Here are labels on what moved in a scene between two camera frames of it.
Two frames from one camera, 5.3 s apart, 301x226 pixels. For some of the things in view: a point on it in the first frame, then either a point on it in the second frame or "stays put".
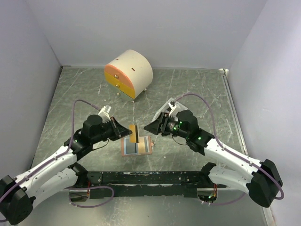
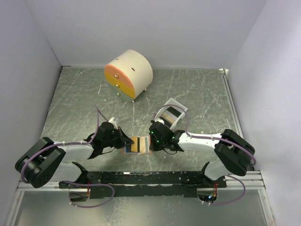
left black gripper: (118, 132) to (122, 136)
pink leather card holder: (144, 146) stays put
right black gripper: (159, 125) to (154, 148)
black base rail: (138, 184) stays put
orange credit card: (134, 137) to (134, 146)
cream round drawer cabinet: (129, 74) stays put
